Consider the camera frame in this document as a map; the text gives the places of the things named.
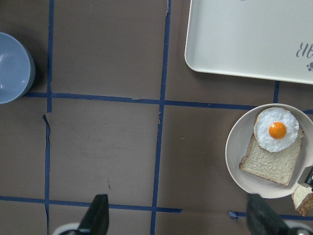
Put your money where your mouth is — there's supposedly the fried egg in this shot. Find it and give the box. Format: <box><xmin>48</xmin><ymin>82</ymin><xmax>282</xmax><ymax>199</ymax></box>
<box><xmin>253</xmin><ymin>107</ymin><xmax>299</xmax><ymax>153</ymax></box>

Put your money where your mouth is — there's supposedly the bread slice on plate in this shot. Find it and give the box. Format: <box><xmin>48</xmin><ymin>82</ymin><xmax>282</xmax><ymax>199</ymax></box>
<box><xmin>239</xmin><ymin>128</ymin><xmax>305</xmax><ymax>186</ymax></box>

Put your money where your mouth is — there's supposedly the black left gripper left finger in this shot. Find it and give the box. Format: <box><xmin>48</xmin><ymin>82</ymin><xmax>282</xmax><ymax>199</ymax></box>
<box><xmin>77</xmin><ymin>194</ymin><xmax>109</xmax><ymax>235</ymax></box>

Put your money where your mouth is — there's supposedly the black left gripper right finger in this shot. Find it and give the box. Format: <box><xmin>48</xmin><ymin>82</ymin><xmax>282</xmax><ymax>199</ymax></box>
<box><xmin>246</xmin><ymin>194</ymin><xmax>289</xmax><ymax>235</ymax></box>

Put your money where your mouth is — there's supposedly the white bread slice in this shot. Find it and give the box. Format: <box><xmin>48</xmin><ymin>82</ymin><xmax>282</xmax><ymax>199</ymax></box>
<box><xmin>291</xmin><ymin>185</ymin><xmax>313</xmax><ymax>216</ymax></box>

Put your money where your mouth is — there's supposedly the blue bowl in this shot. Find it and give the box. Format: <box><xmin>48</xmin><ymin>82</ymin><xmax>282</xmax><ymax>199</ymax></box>
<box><xmin>0</xmin><ymin>32</ymin><xmax>35</xmax><ymax>104</ymax></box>

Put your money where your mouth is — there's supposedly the cream bear tray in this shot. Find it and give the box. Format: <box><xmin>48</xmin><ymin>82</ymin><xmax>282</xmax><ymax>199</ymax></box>
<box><xmin>184</xmin><ymin>0</ymin><xmax>313</xmax><ymax>84</ymax></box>

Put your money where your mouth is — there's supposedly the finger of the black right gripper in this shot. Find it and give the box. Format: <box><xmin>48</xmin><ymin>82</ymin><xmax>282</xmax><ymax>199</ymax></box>
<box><xmin>297</xmin><ymin>166</ymin><xmax>313</xmax><ymax>188</ymax></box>

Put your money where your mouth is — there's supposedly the cream round plate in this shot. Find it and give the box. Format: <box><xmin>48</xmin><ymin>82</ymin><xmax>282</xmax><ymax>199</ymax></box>
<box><xmin>225</xmin><ymin>103</ymin><xmax>313</xmax><ymax>199</ymax></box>

